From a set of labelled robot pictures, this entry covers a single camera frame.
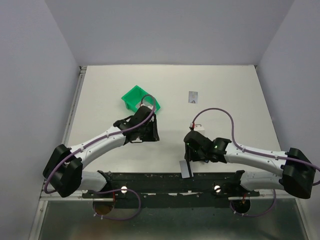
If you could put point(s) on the aluminium table edge rail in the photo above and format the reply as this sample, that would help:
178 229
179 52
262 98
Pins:
74 104

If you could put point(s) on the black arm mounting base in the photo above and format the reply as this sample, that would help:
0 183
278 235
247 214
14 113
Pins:
170 190

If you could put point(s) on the aluminium front frame rail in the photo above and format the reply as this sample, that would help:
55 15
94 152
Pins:
38 219

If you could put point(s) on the silver card on table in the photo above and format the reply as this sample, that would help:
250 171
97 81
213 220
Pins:
193 97

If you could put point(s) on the green plastic bin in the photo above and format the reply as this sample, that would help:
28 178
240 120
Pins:
135 96

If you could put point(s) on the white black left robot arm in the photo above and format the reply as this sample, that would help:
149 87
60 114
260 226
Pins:
65 171

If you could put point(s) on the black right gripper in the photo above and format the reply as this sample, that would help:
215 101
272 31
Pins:
189 155

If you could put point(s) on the grey striped credit card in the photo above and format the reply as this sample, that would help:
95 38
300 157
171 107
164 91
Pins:
186 170

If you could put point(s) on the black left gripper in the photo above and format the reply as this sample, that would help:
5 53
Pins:
154 136

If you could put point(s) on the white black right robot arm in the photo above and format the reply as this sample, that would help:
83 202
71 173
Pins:
290 171

